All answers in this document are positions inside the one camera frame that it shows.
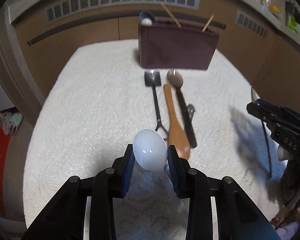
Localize black dish rack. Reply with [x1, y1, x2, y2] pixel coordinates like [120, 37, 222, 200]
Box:
[285, 0, 300, 22]

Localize dark brown utensil holder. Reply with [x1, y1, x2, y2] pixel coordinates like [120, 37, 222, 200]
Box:
[138, 17, 220, 71]

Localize short grey vent grille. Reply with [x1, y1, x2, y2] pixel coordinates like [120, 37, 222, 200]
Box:
[236, 11, 268, 38]

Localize wooden spoon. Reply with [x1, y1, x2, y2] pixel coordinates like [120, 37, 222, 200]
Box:
[163, 84, 191, 160]

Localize wooden chopstick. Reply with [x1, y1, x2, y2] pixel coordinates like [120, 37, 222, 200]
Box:
[202, 15, 214, 33]
[161, 2, 182, 28]

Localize wooden kitchen cabinet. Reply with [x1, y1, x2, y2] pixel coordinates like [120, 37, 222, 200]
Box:
[12, 0, 300, 120]

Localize person's leg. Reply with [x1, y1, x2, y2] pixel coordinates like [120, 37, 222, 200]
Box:
[271, 205, 300, 240]

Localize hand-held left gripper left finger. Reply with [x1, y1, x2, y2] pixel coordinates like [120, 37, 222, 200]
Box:
[21, 144, 136, 240]

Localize red mat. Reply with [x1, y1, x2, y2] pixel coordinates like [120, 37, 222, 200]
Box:
[0, 126, 12, 214]

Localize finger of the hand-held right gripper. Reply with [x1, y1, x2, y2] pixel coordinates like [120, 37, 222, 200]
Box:
[247, 101, 280, 128]
[259, 100, 300, 128]

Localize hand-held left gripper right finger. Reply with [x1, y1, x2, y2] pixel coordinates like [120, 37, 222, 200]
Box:
[166, 145, 282, 240]

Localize patterned floor cloth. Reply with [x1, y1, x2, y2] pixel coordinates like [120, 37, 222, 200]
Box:
[0, 107, 24, 137]

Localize long grey vent grille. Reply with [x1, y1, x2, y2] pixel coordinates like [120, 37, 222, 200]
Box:
[46, 0, 200, 24]

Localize black slotted spatula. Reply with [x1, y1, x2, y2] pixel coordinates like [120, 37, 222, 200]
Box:
[144, 70, 169, 142]

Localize white lace tablecloth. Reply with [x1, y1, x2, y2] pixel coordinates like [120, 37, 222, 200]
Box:
[22, 39, 290, 240]

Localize small dark metal utensil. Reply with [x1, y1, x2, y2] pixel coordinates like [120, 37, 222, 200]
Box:
[186, 104, 197, 122]

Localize white plastic spoon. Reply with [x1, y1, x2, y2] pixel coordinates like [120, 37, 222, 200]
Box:
[132, 129, 188, 233]

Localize green and white packets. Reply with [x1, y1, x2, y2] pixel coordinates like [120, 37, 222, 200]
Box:
[286, 15, 300, 37]

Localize brown spoon thick black handle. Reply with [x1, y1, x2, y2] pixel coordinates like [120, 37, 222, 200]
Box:
[166, 69, 198, 148]

